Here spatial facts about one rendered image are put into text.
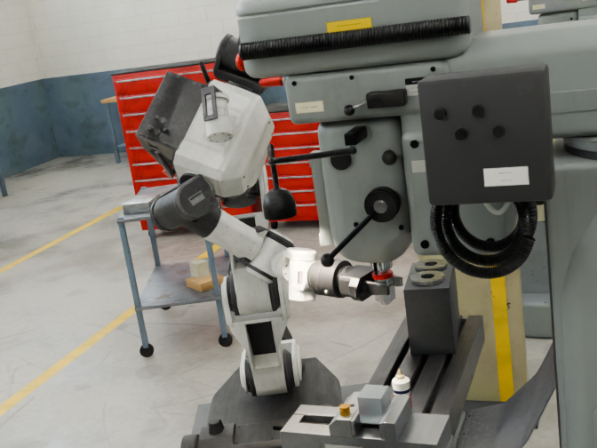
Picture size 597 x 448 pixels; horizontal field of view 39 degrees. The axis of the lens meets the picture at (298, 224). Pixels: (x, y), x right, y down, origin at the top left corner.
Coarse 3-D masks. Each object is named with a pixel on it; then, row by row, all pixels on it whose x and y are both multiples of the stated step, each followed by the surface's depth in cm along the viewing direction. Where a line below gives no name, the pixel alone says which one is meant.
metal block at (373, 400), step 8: (368, 392) 177; (376, 392) 177; (384, 392) 176; (360, 400) 176; (368, 400) 175; (376, 400) 174; (384, 400) 176; (360, 408) 176; (368, 408) 176; (376, 408) 175; (384, 408) 176; (360, 416) 177; (368, 416) 176; (376, 416) 175
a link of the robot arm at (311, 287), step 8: (296, 264) 200; (304, 264) 198; (312, 264) 199; (320, 264) 196; (296, 272) 200; (304, 272) 198; (312, 272) 196; (296, 280) 200; (304, 280) 199; (312, 280) 196; (296, 288) 200; (304, 288) 199; (312, 288) 197; (296, 296) 200; (304, 296) 200; (312, 296) 201
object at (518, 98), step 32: (544, 64) 134; (448, 96) 135; (480, 96) 133; (512, 96) 131; (544, 96) 130; (448, 128) 136; (480, 128) 134; (512, 128) 133; (544, 128) 131; (448, 160) 138; (480, 160) 136; (512, 160) 134; (544, 160) 133; (448, 192) 139; (480, 192) 137; (512, 192) 136; (544, 192) 134
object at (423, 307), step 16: (416, 272) 233; (432, 272) 227; (448, 272) 229; (416, 288) 221; (432, 288) 219; (448, 288) 218; (416, 304) 221; (432, 304) 220; (448, 304) 219; (416, 320) 223; (432, 320) 222; (448, 320) 220; (416, 336) 224; (432, 336) 223; (448, 336) 222; (416, 352) 225; (432, 352) 224; (448, 352) 223
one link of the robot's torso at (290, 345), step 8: (288, 344) 293; (296, 344) 295; (296, 352) 288; (296, 360) 282; (240, 368) 283; (296, 368) 279; (240, 376) 281; (296, 376) 279; (296, 384) 281; (248, 392) 283
